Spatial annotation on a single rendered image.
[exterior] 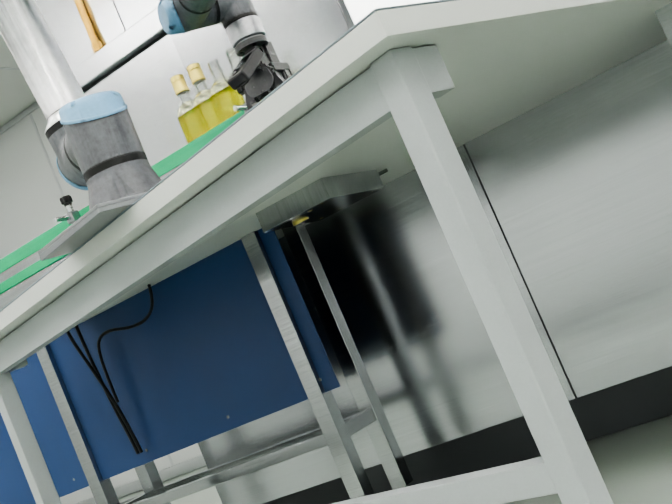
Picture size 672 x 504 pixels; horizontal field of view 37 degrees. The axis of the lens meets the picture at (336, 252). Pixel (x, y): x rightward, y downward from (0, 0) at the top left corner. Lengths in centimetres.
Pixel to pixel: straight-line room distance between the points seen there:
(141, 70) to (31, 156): 466
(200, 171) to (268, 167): 11
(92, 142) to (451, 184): 80
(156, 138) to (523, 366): 174
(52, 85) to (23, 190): 552
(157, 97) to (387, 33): 164
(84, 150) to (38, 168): 555
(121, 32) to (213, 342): 93
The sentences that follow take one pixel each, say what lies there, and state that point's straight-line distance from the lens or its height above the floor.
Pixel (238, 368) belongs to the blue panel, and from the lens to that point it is 234.
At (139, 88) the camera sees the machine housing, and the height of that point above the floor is 125.
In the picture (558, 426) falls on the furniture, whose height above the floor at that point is 24.
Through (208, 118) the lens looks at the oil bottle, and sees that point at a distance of 242.
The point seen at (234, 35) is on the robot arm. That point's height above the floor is 108.
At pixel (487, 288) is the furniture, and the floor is 41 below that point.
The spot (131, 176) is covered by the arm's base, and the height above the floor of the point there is 82.
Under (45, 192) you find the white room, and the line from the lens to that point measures 734.
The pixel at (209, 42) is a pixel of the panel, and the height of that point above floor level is 123.
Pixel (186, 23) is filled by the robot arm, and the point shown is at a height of 112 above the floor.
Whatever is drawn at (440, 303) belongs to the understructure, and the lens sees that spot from 236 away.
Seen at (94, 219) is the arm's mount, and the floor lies 75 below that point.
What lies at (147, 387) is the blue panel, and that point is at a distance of 252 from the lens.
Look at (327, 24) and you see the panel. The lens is 242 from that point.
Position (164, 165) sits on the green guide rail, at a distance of 238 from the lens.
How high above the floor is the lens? 43
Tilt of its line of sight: 5 degrees up
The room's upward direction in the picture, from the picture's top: 23 degrees counter-clockwise
